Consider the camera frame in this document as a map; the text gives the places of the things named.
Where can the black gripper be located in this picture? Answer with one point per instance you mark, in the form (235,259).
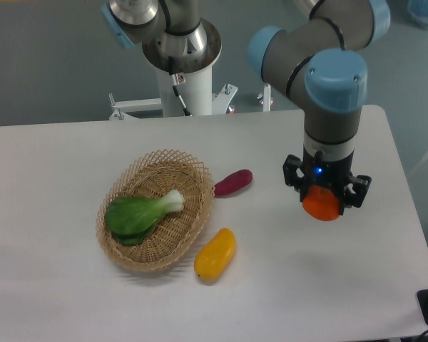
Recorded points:
(333,175)

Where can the yellow mango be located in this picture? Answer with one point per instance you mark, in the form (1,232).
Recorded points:
(215,256)

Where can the green bok choy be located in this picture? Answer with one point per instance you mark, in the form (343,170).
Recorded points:
(131,219)

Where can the purple sweet potato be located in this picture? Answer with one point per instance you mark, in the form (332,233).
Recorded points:
(233,183)

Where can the woven bamboo basket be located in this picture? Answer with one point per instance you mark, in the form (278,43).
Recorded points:
(154,175)

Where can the blue object top right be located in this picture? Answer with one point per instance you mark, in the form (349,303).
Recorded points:
(418,11)

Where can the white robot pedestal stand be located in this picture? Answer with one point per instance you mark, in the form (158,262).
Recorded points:
(184,72)

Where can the orange mandarin fruit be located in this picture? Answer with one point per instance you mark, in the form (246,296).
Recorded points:
(321,203)

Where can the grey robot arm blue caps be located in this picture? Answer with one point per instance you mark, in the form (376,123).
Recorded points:
(317,67)

